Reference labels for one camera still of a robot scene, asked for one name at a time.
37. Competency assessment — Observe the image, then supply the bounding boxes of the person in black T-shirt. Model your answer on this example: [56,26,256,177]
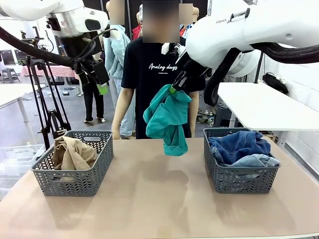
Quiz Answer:
[121,0,206,139]

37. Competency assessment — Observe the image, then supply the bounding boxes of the large white table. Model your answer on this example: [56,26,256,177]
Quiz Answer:
[216,81,319,156]

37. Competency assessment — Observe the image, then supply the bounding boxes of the mannequin in red top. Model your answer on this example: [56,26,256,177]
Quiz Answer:
[132,12,144,40]

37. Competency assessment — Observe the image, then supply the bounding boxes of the person's right forearm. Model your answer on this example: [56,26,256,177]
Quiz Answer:
[112,107,130,132]

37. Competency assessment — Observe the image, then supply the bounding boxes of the small white table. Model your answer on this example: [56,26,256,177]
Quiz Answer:
[0,83,47,145]

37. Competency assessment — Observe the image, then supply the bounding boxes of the beige top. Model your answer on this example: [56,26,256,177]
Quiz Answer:
[52,135,99,172]

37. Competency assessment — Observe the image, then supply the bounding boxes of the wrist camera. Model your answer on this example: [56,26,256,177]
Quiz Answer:
[161,42,186,59]
[103,27,120,42]

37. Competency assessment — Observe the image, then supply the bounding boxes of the person's left forearm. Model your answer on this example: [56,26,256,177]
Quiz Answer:
[189,104,199,130]

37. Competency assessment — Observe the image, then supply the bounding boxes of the dark blue denim shorts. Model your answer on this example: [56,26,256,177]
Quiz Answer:
[208,130,272,165]

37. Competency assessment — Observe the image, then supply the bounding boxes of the tall black tripod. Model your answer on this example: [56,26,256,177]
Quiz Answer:
[24,56,72,150]

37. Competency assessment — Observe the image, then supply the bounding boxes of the light blue denim shorts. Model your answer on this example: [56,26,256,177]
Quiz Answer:
[211,153,281,180]

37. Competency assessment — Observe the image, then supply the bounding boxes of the mannequin in pale blue shirt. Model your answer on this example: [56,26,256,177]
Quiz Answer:
[178,3,200,38]

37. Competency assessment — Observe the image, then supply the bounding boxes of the red checked tablecloth table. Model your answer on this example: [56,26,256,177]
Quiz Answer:
[21,65,80,80]

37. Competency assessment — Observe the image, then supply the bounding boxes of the mannequin in light blue fleece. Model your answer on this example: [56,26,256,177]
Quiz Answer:
[103,0,137,139]

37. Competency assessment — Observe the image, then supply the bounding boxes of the grey metal stool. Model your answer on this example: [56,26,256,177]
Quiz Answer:
[1,68,20,84]

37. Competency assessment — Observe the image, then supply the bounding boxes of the teal top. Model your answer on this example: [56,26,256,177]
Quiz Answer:
[143,84,192,157]

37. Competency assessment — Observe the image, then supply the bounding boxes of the clear plastic storage box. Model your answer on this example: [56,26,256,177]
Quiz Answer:
[0,143,45,180]

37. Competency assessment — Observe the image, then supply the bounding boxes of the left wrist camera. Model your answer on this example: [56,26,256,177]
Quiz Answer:
[103,27,120,42]

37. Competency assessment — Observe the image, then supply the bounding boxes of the dark grey bin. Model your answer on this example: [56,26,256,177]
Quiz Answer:
[214,107,235,128]

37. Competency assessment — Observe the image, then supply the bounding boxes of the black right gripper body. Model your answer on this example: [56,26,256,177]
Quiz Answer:
[183,58,208,83]

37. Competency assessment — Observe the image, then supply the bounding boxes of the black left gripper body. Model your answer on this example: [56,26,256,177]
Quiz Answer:
[73,56,96,76]

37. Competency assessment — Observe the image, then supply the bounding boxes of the black light stand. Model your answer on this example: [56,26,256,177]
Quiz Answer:
[254,52,265,83]

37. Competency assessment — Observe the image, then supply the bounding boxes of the grey plastic woven basket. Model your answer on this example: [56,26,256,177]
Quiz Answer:
[203,127,282,194]
[31,129,114,197]

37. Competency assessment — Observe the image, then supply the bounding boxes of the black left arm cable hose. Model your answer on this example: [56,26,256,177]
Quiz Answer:
[0,26,118,72]

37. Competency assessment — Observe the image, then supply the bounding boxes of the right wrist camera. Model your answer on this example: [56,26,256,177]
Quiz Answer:
[161,42,186,59]

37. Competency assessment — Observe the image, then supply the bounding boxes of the black patterned bag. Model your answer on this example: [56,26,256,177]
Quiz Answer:
[262,72,290,95]

